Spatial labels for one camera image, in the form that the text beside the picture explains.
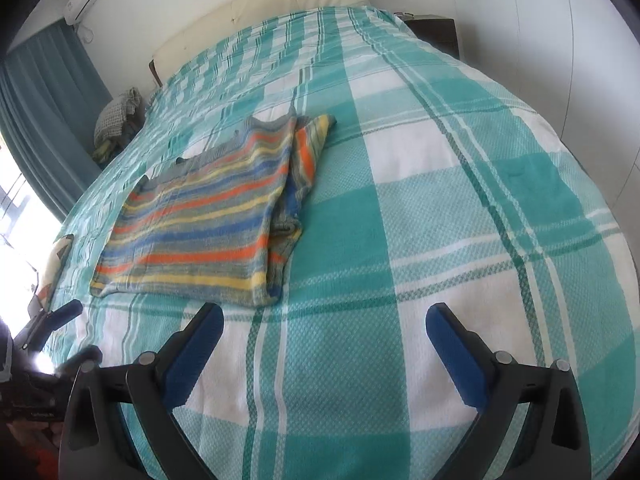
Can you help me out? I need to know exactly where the striped knit sweater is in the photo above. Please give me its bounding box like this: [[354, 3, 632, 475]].
[[90, 112, 335, 308]]

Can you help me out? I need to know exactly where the pile of clothes on nightstand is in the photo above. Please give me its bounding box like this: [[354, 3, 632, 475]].
[[92, 87, 144, 166]]

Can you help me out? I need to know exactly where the patterned beige pillow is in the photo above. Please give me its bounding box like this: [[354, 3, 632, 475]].
[[36, 234, 75, 311]]

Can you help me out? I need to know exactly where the teal curtain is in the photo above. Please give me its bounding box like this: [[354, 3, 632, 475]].
[[1, 20, 112, 220]]

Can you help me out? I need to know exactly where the white wardrobe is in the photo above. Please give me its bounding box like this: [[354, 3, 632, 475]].
[[454, 0, 639, 246]]

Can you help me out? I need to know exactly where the dark right nightstand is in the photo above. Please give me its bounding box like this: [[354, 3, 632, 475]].
[[396, 13, 460, 60]]

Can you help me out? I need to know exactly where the cream padded headboard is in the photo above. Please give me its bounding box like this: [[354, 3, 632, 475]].
[[149, 0, 369, 87]]

